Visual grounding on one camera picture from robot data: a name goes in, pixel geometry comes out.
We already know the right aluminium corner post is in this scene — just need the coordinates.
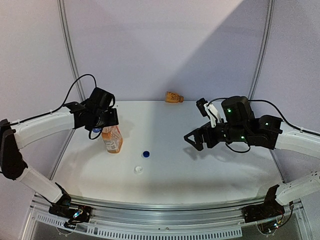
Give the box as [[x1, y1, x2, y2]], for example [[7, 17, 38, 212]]
[[248, 0, 275, 100]]

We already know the aluminium corner post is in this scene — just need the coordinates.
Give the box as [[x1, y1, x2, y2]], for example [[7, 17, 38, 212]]
[[248, 0, 275, 100], [56, 0, 85, 98]]

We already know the white bottle cap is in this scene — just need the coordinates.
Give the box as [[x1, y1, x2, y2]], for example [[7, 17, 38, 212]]
[[134, 165, 144, 174]]

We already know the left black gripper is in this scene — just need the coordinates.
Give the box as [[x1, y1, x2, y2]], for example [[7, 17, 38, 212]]
[[91, 107, 119, 129]]

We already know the clear bottle blue label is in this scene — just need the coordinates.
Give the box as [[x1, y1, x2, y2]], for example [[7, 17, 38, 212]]
[[92, 128, 102, 133]]

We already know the aluminium front rail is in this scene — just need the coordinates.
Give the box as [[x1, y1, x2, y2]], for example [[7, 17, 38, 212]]
[[22, 195, 313, 240]]

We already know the blue bottle cap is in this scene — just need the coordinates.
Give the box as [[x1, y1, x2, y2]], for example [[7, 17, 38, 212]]
[[142, 150, 151, 158]]

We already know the crushed orange label bottle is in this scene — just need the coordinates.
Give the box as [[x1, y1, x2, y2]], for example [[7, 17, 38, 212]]
[[101, 125, 123, 154]]

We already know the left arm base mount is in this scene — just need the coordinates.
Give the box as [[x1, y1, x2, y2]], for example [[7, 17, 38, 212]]
[[48, 198, 93, 229]]

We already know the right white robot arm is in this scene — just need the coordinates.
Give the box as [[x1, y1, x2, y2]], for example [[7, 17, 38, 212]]
[[184, 96, 320, 218]]

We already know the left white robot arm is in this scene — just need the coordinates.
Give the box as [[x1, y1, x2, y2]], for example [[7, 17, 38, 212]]
[[0, 86, 119, 217]]

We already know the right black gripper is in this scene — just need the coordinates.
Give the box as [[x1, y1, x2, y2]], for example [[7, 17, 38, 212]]
[[183, 122, 248, 151]]

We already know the left aluminium corner post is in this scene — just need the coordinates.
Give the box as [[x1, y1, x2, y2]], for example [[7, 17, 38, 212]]
[[56, 0, 85, 98]]

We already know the small brown bottle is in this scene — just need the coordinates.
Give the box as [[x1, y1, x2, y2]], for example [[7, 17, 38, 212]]
[[164, 91, 184, 103]]

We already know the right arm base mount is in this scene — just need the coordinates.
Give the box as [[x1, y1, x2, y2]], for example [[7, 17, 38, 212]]
[[241, 196, 294, 232]]

